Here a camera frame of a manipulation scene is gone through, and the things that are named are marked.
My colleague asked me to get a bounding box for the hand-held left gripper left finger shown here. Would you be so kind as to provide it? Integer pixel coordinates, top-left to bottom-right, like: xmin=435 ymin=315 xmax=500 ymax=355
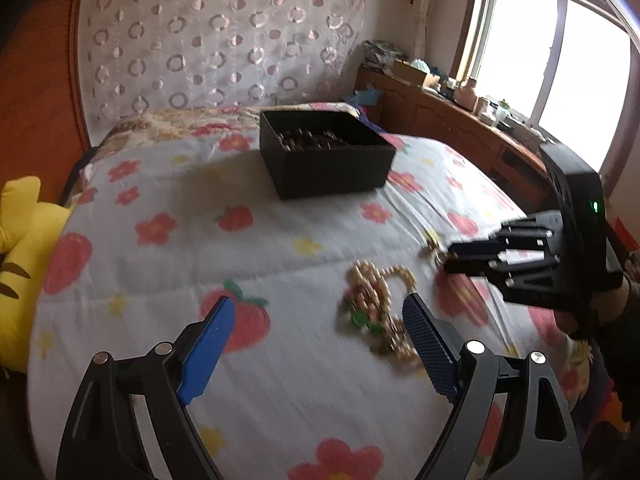
xmin=55 ymin=296 xmax=236 ymax=480

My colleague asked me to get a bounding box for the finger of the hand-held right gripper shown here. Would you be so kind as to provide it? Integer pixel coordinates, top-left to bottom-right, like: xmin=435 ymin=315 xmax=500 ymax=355
xmin=443 ymin=259 xmax=577 ymax=309
xmin=448 ymin=212 xmax=566 ymax=260

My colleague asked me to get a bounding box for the window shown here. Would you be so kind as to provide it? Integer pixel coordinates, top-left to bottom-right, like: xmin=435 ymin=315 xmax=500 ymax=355
xmin=451 ymin=0 xmax=640 ymax=188

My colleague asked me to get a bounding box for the wooden cabinet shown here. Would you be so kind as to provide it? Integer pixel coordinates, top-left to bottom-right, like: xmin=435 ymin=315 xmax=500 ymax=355
xmin=355 ymin=67 xmax=557 ymax=202

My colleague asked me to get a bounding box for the yellow plush toy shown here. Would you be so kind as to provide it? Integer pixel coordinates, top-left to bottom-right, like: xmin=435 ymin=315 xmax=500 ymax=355
xmin=0 ymin=175 xmax=72 ymax=374

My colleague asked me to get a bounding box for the stack of magazines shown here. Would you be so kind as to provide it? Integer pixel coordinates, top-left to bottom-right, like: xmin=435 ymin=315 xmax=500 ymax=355
xmin=363 ymin=39 xmax=409 ymax=69

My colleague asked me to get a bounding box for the cardboard box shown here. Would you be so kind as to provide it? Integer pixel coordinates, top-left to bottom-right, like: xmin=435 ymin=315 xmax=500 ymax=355
xmin=392 ymin=58 xmax=442 ymax=88

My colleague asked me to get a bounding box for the person's right hand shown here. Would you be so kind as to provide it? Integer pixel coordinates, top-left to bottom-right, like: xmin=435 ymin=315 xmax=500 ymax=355
xmin=554 ymin=279 xmax=640 ymax=342

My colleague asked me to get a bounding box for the pale window curtain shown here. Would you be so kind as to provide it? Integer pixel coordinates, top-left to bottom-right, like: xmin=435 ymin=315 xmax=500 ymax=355
xmin=404 ymin=0 xmax=482 ymax=63

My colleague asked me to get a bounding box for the pearl necklace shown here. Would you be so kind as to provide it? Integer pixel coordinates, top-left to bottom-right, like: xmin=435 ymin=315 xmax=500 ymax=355
xmin=345 ymin=261 xmax=422 ymax=373

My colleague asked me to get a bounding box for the blue plastic bag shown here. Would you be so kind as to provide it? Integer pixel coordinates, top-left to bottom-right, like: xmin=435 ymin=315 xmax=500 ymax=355
xmin=344 ymin=88 xmax=384 ymax=108

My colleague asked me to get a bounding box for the strawberry print bed sheet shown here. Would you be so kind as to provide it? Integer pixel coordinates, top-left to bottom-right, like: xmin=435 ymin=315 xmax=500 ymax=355
xmin=27 ymin=131 xmax=597 ymax=480

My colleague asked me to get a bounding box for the circle pattern curtain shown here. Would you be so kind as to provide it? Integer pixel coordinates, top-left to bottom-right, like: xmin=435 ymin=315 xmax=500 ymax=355
xmin=74 ymin=0 xmax=372 ymax=122

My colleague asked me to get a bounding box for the floral blanket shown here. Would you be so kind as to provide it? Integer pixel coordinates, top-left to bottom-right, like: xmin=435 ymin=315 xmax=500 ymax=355
xmin=101 ymin=102 xmax=362 ymax=147

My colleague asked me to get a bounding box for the green bead bracelet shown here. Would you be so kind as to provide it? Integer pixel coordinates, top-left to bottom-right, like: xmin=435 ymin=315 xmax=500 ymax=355
xmin=349 ymin=309 xmax=383 ymax=335

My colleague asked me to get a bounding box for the pink jar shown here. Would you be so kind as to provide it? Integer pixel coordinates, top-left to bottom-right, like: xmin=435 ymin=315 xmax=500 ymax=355
xmin=457 ymin=77 xmax=479 ymax=109

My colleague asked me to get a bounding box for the dark wooden bead bracelet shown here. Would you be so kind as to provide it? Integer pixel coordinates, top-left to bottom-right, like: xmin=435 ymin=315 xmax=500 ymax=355
xmin=276 ymin=128 xmax=353 ymax=154

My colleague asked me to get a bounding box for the wooden wardrobe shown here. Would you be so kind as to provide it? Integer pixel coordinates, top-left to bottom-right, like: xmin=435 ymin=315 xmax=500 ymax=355
xmin=0 ymin=0 xmax=97 ymax=211

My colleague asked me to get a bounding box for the black jewelry box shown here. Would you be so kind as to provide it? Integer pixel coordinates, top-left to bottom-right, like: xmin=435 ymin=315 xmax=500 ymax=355
xmin=259 ymin=108 xmax=397 ymax=200

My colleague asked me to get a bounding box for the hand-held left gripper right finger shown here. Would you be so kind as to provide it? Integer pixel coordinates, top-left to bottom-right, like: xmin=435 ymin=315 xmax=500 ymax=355
xmin=402 ymin=292 xmax=584 ymax=480

